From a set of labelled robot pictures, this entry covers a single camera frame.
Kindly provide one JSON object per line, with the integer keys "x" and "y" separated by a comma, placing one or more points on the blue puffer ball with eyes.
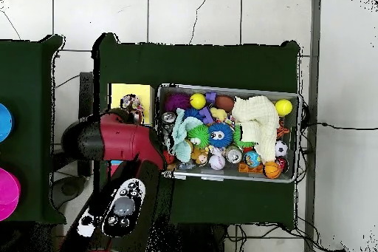
{"x": 226, "y": 130}

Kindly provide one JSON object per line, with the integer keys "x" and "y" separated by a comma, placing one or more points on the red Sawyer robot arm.
{"x": 124, "y": 142}

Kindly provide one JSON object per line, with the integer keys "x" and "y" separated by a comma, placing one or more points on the wooden box with three holes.
{"x": 118, "y": 92}

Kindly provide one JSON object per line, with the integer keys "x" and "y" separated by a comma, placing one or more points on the green spiky puffer ball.
{"x": 199, "y": 133}

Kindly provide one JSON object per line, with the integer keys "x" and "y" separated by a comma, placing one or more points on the light teal cloth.
{"x": 178, "y": 142}

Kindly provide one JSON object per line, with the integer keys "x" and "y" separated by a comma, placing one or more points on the yellow ball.
{"x": 283, "y": 107}
{"x": 198, "y": 101}

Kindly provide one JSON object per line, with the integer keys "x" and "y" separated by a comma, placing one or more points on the purple spiky ball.
{"x": 177, "y": 101}

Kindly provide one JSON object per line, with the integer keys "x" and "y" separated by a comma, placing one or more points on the white baseball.
{"x": 217, "y": 161}

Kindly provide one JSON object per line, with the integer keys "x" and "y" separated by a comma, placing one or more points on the dark green table cloth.
{"x": 29, "y": 86}
{"x": 206, "y": 65}

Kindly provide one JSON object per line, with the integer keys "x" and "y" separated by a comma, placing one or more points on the cream knitted cloth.
{"x": 257, "y": 116}

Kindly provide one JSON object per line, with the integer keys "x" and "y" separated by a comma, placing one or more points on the orange toy basketball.
{"x": 271, "y": 169}

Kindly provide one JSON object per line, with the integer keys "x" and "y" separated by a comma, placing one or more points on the small soccer ball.
{"x": 281, "y": 148}

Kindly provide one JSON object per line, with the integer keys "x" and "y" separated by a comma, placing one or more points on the grey stand base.
{"x": 69, "y": 188}

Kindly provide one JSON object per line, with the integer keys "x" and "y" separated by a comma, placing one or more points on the blue round bowl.
{"x": 4, "y": 123}

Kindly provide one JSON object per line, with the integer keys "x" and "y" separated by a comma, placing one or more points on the magenta round bowl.
{"x": 7, "y": 193}

